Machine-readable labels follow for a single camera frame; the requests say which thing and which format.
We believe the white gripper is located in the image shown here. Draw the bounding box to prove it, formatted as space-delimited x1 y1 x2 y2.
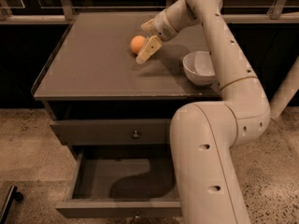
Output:
135 10 178 64

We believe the orange fruit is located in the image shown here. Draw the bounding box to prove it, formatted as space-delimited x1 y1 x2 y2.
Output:
130 35 146 54

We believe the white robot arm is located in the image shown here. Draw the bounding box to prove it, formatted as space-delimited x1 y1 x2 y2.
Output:
136 0 270 224

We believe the grey drawer cabinet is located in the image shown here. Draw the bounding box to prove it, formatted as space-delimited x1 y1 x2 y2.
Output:
31 10 234 161

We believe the grey top drawer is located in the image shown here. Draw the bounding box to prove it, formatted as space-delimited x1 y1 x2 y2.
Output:
50 119 170 146

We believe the open grey middle drawer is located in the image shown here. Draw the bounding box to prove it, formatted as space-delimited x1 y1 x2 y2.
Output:
56 150 181 218

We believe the white ceramic bowl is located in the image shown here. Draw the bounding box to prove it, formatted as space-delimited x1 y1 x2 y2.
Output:
182 51 217 86

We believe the white diagonal pole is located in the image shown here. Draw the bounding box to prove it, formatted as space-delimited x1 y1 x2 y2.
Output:
270 56 299 119

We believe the black caster wheel base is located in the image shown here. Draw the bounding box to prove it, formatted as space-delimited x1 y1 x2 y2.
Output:
0 186 23 224

